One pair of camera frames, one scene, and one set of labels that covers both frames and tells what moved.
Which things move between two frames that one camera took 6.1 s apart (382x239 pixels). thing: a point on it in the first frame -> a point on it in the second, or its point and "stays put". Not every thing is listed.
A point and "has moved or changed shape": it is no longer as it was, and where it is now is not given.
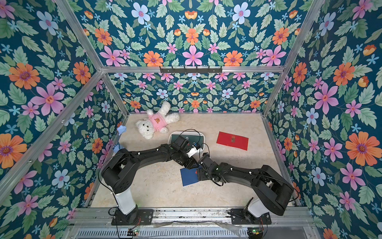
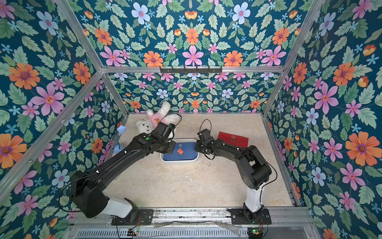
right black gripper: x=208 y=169 -> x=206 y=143
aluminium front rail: x=90 y=216 stays put
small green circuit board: x=255 y=233 stays put
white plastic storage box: x=197 y=137 has moved or changed shape
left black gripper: x=190 y=163 -> x=172 y=146
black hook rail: x=191 y=70 stays put
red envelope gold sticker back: x=233 y=140 stays put
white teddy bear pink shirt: x=156 y=121 stays put
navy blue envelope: x=189 y=176 has moved or changed shape
